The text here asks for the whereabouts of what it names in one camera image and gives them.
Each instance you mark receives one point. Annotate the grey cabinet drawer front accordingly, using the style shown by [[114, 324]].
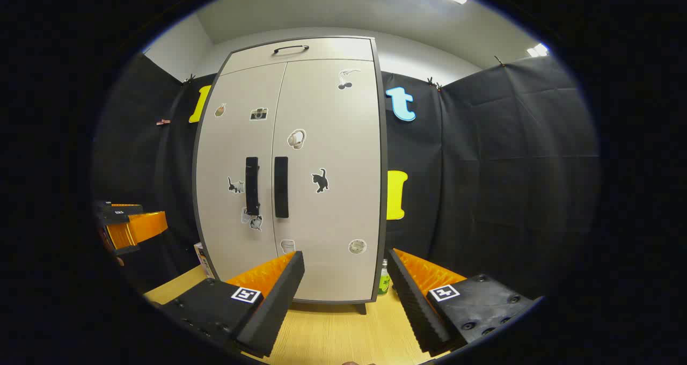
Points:
[[333, 49]]

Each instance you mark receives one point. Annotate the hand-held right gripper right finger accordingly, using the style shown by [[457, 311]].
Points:
[[416, 311]]

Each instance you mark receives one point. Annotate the grey double-door shoe cabinet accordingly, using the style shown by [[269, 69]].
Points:
[[383, 166]]

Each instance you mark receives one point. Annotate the small ceiling light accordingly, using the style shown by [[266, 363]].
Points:
[[538, 50]]

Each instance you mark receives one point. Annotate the white carton box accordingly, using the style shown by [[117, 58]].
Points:
[[204, 260]]

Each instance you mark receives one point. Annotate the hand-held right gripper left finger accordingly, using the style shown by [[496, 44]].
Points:
[[276, 306]]

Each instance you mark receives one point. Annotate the grey cabinet door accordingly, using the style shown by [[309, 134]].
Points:
[[333, 220], [225, 150]]

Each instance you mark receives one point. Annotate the green bottle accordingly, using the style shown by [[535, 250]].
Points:
[[384, 282]]

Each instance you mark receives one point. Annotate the black backdrop cloth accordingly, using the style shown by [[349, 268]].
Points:
[[494, 166]]

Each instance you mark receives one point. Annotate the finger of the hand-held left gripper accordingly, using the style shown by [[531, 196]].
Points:
[[121, 210], [139, 228]]

